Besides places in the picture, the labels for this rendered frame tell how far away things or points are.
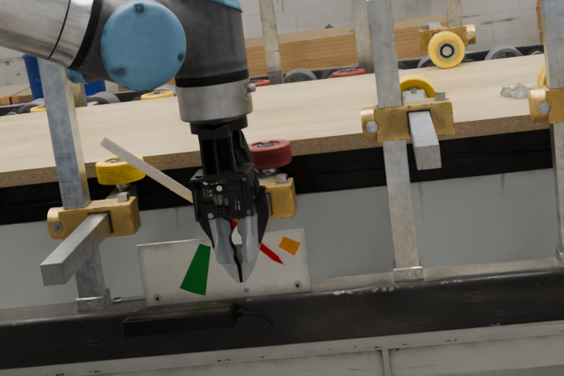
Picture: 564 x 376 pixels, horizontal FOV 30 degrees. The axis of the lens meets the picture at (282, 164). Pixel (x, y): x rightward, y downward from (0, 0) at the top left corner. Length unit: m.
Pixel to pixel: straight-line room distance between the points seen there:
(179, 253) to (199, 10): 0.52
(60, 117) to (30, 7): 0.60
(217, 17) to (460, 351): 0.73
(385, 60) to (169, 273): 0.47
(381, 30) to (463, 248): 0.47
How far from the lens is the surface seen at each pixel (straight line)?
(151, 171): 1.56
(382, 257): 1.85
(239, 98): 1.25
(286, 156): 1.72
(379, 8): 1.55
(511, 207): 1.84
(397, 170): 1.58
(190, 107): 1.26
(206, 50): 1.24
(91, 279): 1.69
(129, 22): 1.06
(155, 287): 1.66
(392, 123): 1.56
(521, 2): 8.80
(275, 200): 1.59
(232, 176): 1.25
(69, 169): 1.65
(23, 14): 1.05
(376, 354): 1.70
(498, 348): 1.71
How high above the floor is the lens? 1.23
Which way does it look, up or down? 12 degrees down
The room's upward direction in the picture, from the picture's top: 7 degrees counter-clockwise
